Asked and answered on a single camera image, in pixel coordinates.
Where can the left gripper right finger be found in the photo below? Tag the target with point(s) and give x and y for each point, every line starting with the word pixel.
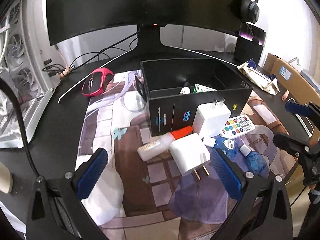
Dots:
pixel 262 209

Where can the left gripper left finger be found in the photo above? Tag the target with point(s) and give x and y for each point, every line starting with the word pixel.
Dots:
pixel 55 209

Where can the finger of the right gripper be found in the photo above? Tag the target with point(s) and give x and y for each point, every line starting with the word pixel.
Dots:
pixel 296 147
pixel 310 110

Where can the blue bottle white cap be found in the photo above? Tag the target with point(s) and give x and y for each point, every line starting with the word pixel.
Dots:
pixel 254 161

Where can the white remote coloured buttons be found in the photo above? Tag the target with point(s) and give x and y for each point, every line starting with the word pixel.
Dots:
pixel 237 126

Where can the blue bottle with label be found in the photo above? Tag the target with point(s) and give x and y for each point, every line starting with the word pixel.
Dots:
pixel 228 146

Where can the white charger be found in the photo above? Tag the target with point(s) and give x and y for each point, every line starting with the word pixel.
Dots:
pixel 190 154
pixel 210 118

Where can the small white green box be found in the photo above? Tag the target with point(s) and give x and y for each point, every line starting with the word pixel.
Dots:
pixel 201 88

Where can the glue bottle orange cap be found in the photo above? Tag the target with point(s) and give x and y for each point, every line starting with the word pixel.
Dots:
pixel 162 144

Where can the white ointment tube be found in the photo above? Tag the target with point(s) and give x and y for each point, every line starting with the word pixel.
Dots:
pixel 185 89

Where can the smartphone white edge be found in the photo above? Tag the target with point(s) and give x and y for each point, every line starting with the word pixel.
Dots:
pixel 305 122

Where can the brown cardboard box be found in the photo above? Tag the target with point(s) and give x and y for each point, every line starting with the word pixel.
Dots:
pixel 291 80

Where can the small pink cylinder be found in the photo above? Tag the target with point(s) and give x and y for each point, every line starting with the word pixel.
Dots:
pixel 285 95

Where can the beige snack bag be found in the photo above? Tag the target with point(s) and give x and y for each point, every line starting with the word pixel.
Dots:
pixel 268 84

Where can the anime print desk mat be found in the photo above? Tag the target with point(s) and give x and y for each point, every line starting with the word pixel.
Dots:
pixel 173 195

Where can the black speaker box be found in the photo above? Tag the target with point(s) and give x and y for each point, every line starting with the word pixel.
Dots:
pixel 250 43

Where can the black headphones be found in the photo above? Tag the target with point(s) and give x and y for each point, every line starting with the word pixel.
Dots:
pixel 247 11

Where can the black cardboard box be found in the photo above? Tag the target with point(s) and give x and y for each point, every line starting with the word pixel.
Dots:
pixel 163 80

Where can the pink black computer mouse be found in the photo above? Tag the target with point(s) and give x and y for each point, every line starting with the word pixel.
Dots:
pixel 96 83

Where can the black curved monitor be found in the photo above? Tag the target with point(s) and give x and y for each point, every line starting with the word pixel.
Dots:
pixel 207 25

